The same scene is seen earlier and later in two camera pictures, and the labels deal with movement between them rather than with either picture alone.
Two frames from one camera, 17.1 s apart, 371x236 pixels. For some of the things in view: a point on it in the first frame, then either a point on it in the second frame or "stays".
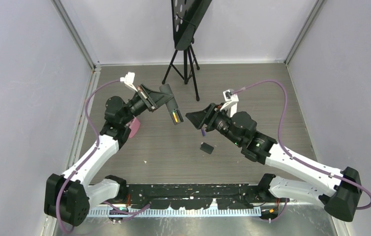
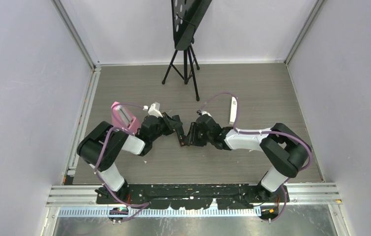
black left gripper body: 146,99 -> 164,127
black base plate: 197,196 stays
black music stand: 186,15 stays
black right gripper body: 213,112 -> 197,138
